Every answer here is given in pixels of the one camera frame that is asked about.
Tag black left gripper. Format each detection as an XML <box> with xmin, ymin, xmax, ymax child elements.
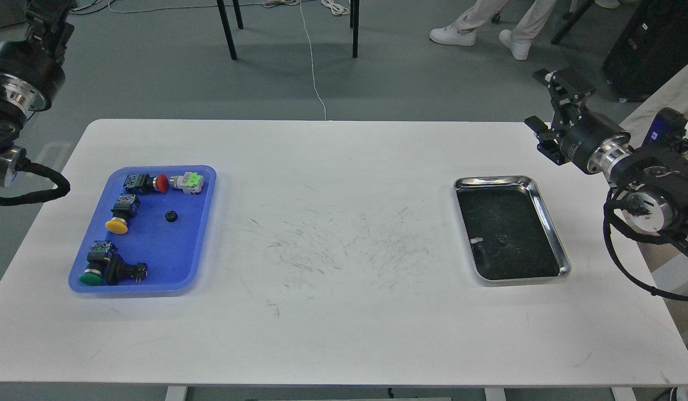
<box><xmin>0</xmin><ymin>1</ymin><xmax>76</xmax><ymax>112</ymax></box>

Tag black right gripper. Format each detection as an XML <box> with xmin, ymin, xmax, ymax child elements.
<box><xmin>524</xmin><ymin>67</ymin><xmax>631</xmax><ymax>175</ymax></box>

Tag small black gear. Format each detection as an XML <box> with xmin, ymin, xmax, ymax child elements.
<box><xmin>164</xmin><ymin>210</ymin><xmax>179</xmax><ymax>223</ymax></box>

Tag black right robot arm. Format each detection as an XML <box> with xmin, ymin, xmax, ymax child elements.
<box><xmin>524</xmin><ymin>68</ymin><xmax>688</xmax><ymax>302</ymax></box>

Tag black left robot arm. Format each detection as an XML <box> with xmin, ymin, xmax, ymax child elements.
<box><xmin>0</xmin><ymin>1</ymin><xmax>76</xmax><ymax>207</ymax></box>

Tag person in beige trousers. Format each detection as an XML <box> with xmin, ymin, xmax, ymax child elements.
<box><xmin>430</xmin><ymin>0</ymin><xmax>553</xmax><ymax>61</ymax></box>

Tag beige cloth cover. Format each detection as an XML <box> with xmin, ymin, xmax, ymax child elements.
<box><xmin>619</xmin><ymin>64</ymin><xmax>688</xmax><ymax>148</ymax></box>

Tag steel tray with black mat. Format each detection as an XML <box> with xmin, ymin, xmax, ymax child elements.
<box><xmin>454</xmin><ymin>175</ymin><xmax>571</xmax><ymax>285</ymax></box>

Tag black equipment case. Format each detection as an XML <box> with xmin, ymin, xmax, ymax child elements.
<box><xmin>602</xmin><ymin>1</ymin><xmax>688</xmax><ymax>102</ymax></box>

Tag blue plastic tray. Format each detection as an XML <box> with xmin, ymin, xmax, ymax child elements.
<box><xmin>69</xmin><ymin>165</ymin><xmax>217</xmax><ymax>296</ymax></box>

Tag black chair legs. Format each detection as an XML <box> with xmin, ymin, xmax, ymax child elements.
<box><xmin>216</xmin><ymin>0</ymin><xmax>360</xmax><ymax>61</ymax></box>

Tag red pushbutton switch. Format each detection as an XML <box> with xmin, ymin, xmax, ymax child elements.
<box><xmin>123</xmin><ymin>173</ymin><xmax>170</xmax><ymax>195</ymax></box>

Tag yellow pushbutton switch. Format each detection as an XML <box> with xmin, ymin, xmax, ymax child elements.
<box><xmin>105</xmin><ymin>193</ymin><xmax>140</xmax><ymax>234</ymax></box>

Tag green and white switch block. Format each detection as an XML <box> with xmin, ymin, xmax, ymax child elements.
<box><xmin>169</xmin><ymin>171</ymin><xmax>204</xmax><ymax>194</ymax></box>

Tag green pushbutton switch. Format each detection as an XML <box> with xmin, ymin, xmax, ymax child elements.
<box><xmin>78</xmin><ymin>241</ymin><xmax>117</xmax><ymax>286</ymax></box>

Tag white floor cable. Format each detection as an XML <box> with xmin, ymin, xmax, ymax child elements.
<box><xmin>108</xmin><ymin>0</ymin><xmax>351</xmax><ymax>121</ymax></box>

